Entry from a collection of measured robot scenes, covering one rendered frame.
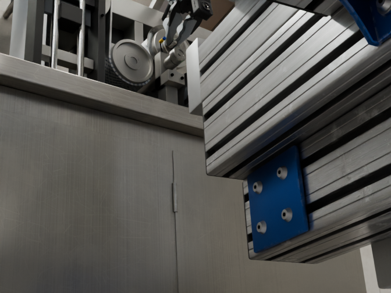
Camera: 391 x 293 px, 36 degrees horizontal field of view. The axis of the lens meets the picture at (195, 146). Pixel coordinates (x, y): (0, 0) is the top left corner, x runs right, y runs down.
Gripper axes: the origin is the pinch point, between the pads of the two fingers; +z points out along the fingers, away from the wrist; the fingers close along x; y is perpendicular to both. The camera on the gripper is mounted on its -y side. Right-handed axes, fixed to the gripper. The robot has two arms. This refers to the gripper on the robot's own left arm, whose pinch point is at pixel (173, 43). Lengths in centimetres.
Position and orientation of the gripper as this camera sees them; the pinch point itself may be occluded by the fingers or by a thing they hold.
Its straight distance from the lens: 161.0
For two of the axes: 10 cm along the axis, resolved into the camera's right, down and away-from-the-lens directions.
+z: -4.3, 8.5, 3.0
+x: -8.0, -2.0, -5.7
